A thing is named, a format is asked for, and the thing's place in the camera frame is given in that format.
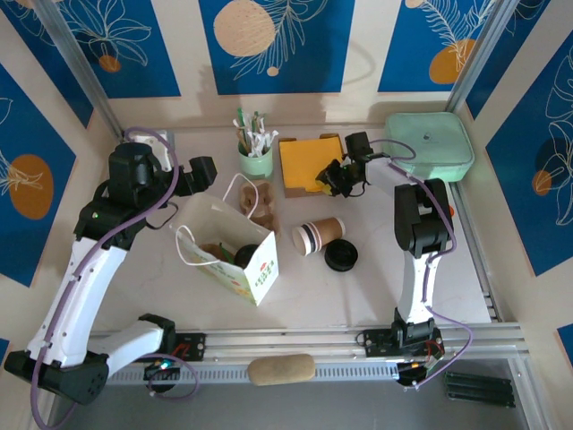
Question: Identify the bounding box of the tan foam pad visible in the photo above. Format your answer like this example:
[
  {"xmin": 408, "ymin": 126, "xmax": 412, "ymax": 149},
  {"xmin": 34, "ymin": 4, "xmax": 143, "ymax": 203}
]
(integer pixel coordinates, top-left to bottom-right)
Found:
[{"xmin": 247, "ymin": 353, "xmax": 317, "ymax": 386}]

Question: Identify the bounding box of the black plastic cup lid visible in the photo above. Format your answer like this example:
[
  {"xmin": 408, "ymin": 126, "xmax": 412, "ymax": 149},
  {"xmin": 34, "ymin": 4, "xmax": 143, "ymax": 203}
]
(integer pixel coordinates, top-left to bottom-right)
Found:
[
  {"xmin": 324, "ymin": 238, "xmax": 359, "ymax": 271},
  {"xmin": 233, "ymin": 244, "xmax": 261, "ymax": 270}
]

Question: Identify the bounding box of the white paper bag with handles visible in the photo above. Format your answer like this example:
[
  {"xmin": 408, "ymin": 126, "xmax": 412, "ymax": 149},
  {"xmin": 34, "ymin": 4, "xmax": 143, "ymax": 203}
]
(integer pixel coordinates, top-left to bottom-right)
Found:
[{"xmin": 168, "ymin": 173, "xmax": 281, "ymax": 308}]

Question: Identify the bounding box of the aluminium side rail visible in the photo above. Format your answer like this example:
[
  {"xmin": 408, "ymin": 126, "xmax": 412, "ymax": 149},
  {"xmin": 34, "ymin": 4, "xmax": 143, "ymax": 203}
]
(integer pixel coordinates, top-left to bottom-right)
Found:
[{"xmin": 449, "ymin": 181, "xmax": 505, "ymax": 322}]

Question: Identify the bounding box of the black controller board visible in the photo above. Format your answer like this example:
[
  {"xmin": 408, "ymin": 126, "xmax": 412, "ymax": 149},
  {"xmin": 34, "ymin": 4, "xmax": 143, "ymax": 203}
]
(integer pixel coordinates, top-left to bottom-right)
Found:
[
  {"xmin": 142, "ymin": 357, "xmax": 184, "ymax": 383},
  {"xmin": 396, "ymin": 357, "xmax": 442, "ymax": 390}
]

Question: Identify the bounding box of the brown cardboard napkin tray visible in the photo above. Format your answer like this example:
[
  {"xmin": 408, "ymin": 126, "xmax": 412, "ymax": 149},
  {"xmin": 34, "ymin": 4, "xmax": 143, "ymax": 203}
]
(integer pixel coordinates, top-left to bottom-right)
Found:
[{"xmin": 278, "ymin": 133, "xmax": 346, "ymax": 200}]

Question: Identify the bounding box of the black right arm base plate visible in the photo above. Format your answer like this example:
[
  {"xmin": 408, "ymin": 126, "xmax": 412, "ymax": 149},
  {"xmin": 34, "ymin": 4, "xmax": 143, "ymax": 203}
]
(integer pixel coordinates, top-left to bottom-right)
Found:
[{"xmin": 360, "ymin": 329, "xmax": 444, "ymax": 359}]

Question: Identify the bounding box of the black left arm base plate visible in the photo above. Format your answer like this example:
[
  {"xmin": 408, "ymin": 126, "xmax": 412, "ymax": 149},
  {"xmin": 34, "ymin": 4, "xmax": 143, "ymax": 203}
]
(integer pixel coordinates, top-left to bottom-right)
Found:
[{"xmin": 124, "ymin": 331, "xmax": 208, "ymax": 363}]

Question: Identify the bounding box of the mint green zip case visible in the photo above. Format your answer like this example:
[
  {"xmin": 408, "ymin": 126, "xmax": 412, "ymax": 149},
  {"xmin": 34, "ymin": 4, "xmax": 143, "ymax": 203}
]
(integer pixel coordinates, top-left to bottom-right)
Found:
[{"xmin": 380, "ymin": 111, "xmax": 475, "ymax": 184}]

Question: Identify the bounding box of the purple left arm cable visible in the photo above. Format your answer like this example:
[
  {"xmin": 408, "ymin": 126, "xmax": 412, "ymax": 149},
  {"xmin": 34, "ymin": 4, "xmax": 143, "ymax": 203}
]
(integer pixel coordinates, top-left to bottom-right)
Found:
[{"xmin": 30, "ymin": 126, "xmax": 201, "ymax": 430}]

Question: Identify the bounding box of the striped brown paper cup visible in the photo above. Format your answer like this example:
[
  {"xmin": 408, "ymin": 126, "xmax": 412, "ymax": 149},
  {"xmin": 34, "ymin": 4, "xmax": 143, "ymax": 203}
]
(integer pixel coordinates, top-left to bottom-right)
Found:
[{"xmin": 291, "ymin": 217, "xmax": 346, "ymax": 257}]

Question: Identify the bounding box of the aluminium front rail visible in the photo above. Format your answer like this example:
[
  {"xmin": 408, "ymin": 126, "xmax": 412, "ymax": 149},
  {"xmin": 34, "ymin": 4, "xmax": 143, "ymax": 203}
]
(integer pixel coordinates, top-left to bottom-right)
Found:
[{"xmin": 89, "ymin": 322, "xmax": 525, "ymax": 371}]

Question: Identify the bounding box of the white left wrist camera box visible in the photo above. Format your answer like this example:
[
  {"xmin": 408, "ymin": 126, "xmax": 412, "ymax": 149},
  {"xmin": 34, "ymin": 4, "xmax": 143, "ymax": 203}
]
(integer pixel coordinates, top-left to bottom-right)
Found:
[{"xmin": 133, "ymin": 129, "xmax": 175, "ymax": 172}]

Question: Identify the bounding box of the black ribbed rack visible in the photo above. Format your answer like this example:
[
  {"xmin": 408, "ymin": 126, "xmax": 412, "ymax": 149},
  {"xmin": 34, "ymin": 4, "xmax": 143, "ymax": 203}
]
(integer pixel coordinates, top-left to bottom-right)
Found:
[{"xmin": 443, "ymin": 370, "xmax": 514, "ymax": 409}]

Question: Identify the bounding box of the grey slotted cable duct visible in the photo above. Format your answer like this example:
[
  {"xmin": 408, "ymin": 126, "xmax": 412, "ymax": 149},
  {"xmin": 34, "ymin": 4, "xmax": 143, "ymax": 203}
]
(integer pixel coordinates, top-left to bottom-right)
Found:
[{"xmin": 107, "ymin": 360, "xmax": 402, "ymax": 386}]

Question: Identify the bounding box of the brown pulp cup carrier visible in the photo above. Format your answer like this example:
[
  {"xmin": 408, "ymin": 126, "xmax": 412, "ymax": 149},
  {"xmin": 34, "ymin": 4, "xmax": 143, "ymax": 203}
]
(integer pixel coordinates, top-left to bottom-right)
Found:
[{"xmin": 236, "ymin": 180, "xmax": 284, "ymax": 242}]

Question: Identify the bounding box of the aluminium corner post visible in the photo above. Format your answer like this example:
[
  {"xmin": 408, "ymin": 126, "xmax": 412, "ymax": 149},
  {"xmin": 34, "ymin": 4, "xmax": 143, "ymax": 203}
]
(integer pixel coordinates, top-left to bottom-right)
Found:
[
  {"xmin": 445, "ymin": 0, "xmax": 527, "ymax": 116},
  {"xmin": 33, "ymin": 0, "xmax": 127, "ymax": 143}
]

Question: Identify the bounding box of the mint green holder cup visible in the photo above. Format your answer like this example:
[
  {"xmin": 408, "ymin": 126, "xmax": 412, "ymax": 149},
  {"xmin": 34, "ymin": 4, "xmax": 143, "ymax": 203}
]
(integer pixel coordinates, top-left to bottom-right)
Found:
[{"xmin": 236, "ymin": 143, "xmax": 274, "ymax": 180}]

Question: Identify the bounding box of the yellow napkin stack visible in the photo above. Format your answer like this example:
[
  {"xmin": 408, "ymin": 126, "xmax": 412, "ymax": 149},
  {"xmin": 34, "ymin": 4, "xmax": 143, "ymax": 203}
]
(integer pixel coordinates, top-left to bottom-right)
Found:
[{"xmin": 279, "ymin": 137, "xmax": 344, "ymax": 192}]

